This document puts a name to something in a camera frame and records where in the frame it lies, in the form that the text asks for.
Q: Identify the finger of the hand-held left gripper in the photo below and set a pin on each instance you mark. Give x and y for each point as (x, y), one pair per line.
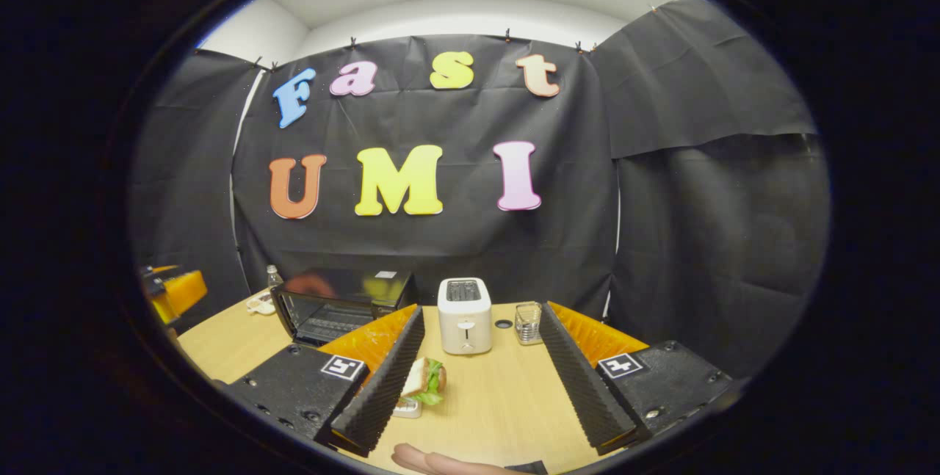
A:
(183, 291)

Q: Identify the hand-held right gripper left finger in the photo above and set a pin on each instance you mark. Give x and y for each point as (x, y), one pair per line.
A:
(382, 394)

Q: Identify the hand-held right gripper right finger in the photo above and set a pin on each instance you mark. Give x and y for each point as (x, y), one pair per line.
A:
(580, 387)

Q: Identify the lettuce sandwich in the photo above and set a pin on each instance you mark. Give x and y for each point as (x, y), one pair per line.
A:
(422, 379)

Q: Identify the black electric oven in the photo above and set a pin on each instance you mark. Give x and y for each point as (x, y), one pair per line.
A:
(345, 288)

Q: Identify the white plastic tray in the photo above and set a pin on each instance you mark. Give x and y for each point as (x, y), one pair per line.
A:
(407, 409)

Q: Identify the small white dish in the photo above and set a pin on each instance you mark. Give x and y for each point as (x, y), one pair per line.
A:
(261, 305)

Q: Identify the clear plastic water bottle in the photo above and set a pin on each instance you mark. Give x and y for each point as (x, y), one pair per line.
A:
(274, 278)

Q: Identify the white toaster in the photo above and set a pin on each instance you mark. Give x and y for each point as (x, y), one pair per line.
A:
(465, 313)

